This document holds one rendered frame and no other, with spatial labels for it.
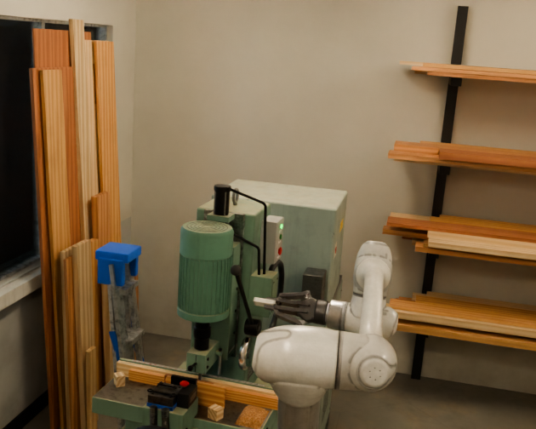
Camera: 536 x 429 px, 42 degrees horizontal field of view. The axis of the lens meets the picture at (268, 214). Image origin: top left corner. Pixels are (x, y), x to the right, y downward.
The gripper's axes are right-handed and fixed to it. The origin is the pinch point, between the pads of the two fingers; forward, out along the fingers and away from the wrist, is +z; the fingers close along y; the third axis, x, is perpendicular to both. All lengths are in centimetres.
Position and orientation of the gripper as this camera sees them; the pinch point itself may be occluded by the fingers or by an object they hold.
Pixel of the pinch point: (265, 302)
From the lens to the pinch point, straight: 223.6
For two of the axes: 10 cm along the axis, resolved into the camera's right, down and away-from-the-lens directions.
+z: -9.6, -1.3, 2.5
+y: 2.5, -8.1, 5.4
